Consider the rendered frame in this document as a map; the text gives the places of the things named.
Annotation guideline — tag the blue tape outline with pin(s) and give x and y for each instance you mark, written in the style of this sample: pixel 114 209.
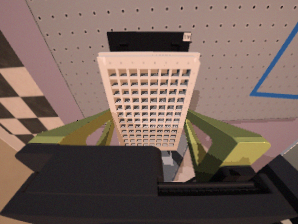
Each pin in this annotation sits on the blue tape outline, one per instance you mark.
pixel 279 54

